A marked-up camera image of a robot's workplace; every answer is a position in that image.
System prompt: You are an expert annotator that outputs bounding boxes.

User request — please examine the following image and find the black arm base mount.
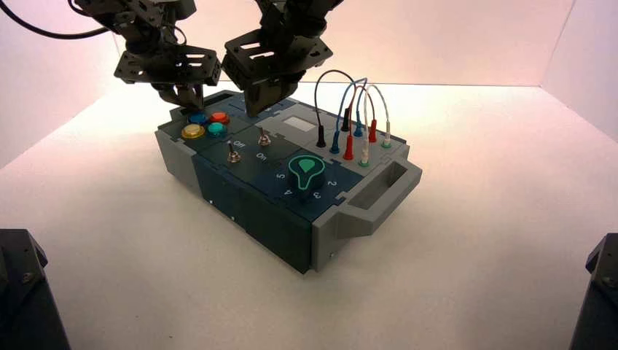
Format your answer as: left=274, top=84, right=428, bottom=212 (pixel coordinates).
left=568, top=233, right=618, bottom=350
left=0, top=228, right=72, bottom=350

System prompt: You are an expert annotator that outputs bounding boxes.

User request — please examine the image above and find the white jumper cable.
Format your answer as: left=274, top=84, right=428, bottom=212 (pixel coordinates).
left=359, top=85, right=393, bottom=168

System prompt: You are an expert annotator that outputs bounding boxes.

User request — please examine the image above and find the dark rotary knob teal pointer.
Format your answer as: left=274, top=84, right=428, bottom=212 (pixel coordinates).
left=288, top=154, right=326, bottom=203

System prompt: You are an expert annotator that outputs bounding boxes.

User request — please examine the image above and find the red jumper cable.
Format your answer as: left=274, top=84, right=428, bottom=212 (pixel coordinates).
left=343, top=85, right=378, bottom=161

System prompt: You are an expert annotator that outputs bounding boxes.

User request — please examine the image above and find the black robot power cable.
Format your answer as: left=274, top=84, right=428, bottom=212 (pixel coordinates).
left=0, top=0, right=109, bottom=41

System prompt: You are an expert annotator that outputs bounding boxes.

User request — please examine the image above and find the teal and grey task box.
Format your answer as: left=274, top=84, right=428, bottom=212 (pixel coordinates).
left=155, top=90, right=423, bottom=275

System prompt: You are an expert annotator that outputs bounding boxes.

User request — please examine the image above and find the black jumper cable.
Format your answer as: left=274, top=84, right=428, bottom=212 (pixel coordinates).
left=314, top=69, right=359, bottom=149

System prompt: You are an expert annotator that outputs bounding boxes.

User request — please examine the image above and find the blue jumper cable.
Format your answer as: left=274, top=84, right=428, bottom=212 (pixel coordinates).
left=329, top=77, right=369, bottom=155

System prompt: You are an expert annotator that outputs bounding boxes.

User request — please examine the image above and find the yellow round push button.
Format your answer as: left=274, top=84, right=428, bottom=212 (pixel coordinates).
left=181, top=124, right=207, bottom=141

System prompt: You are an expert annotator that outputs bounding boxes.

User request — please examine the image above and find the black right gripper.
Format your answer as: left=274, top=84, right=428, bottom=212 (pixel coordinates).
left=222, top=29, right=334, bottom=118

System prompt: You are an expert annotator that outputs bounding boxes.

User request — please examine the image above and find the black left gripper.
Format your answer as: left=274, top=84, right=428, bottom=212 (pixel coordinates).
left=114, top=44, right=222, bottom=110

